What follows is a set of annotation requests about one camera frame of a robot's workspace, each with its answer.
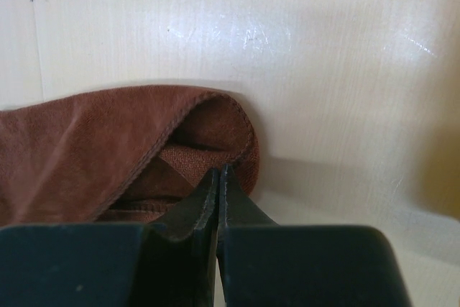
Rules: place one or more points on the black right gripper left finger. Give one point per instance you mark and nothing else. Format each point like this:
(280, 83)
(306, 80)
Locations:
(167, 262)

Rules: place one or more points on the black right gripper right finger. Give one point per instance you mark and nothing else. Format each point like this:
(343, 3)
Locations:
(265, 264)

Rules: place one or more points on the brown towel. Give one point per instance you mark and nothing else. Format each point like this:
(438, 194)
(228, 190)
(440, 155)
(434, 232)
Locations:
(121, 154)

